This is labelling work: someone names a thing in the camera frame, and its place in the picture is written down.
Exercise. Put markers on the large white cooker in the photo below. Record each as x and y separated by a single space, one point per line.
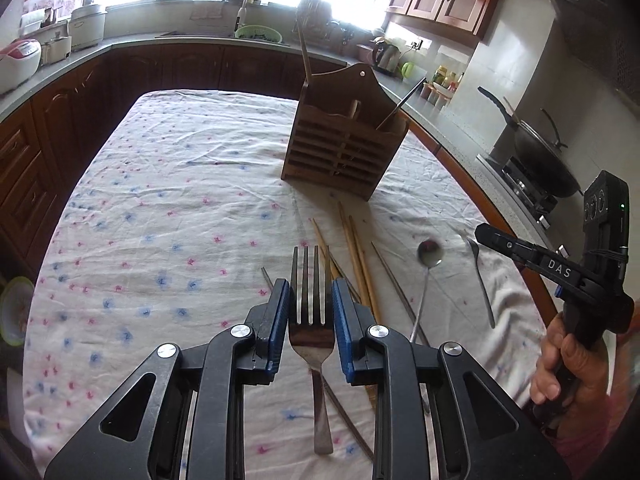
87 25

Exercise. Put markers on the green plastic bowl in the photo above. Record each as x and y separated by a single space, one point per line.
15 310

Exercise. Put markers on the condiment bottles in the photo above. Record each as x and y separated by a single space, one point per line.
446 77

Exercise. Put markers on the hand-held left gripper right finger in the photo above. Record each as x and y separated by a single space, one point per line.
342 325

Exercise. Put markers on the red and white rice cooker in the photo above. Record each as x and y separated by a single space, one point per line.
17 62

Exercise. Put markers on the wooden spatula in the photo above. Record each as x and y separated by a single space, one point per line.
509 109

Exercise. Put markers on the green colander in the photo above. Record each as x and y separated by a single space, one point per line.
257 34

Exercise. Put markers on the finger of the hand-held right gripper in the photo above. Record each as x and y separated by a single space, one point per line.
505 245

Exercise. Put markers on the black wok with lid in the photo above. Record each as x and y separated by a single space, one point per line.
542 160

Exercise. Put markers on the wooden utensil holder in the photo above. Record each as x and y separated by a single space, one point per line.
330 150

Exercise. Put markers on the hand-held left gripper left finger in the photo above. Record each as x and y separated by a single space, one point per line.
280 320

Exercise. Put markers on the steel electric kettle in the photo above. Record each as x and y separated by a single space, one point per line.
386 57

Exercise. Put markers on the person's right hand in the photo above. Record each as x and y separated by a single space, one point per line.
607 375

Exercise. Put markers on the spice jars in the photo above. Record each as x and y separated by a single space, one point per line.
436 95

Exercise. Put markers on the wall socket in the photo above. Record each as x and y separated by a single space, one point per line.
417 44

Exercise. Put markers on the green and white pitcher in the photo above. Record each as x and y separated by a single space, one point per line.
408 70

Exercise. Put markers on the kitchen faucet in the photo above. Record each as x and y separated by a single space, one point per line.
239 5

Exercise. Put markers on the gas stove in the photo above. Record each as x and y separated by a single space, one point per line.
525 190

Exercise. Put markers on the small white cooker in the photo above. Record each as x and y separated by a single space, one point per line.
56 47

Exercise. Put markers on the dish rack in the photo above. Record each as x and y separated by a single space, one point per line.
325 22

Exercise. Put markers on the white floral tablecloth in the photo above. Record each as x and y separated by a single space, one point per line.
175 210

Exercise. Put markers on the short metal spoon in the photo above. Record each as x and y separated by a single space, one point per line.
482 285

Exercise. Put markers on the thick wooden chopstick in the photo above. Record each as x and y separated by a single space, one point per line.
352 255
365 270

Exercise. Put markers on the metal fork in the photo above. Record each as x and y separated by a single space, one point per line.
310 345

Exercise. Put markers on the person's right forearm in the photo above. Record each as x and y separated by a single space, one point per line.
600 445

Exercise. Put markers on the range hood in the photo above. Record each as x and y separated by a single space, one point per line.
590 20

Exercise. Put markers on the thin wooden chopstick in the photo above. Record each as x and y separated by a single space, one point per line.
324 250

